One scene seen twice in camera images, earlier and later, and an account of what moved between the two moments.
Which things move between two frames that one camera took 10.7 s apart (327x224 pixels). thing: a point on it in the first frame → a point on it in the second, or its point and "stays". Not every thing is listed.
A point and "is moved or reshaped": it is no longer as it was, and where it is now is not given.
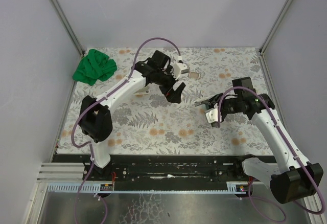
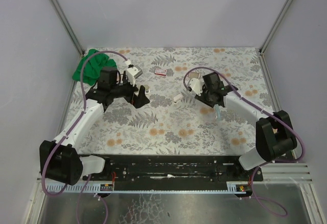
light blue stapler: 197,103 is moved or reshaped
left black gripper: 170,89 → 136,95
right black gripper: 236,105 → 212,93
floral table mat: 147,123 stays
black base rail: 162,168 stays
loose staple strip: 193,74 stays
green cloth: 94,66 stays
